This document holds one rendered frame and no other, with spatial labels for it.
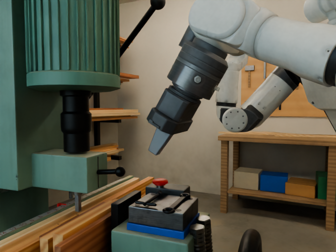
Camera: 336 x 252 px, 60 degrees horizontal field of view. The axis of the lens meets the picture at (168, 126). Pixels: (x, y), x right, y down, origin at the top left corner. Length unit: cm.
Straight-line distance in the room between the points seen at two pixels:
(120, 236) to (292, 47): 38
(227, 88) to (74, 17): 56
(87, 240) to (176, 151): 363
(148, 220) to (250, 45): 31
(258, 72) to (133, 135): 200
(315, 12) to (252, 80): 296
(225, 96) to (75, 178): 56
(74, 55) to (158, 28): 382
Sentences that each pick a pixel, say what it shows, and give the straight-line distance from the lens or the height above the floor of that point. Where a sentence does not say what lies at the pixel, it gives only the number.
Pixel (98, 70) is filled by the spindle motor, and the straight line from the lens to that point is 55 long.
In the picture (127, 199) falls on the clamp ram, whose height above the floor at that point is 99.
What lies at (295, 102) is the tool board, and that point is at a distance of 367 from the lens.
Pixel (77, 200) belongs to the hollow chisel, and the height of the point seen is 97.
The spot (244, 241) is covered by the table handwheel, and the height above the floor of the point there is 95.
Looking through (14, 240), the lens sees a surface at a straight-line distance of 56.
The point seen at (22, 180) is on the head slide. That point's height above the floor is 102.
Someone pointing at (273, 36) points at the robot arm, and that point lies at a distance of 43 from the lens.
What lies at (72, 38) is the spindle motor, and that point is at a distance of 54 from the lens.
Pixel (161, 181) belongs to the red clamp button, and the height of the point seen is 102.
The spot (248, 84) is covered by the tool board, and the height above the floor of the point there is 144.
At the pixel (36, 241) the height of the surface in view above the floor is 94.
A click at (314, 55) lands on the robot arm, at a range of 40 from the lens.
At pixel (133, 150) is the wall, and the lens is 446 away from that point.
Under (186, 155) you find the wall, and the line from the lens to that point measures 406.
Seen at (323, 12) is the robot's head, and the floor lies 138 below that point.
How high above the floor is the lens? 116
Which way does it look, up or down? 4 degrees down
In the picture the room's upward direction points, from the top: straight up
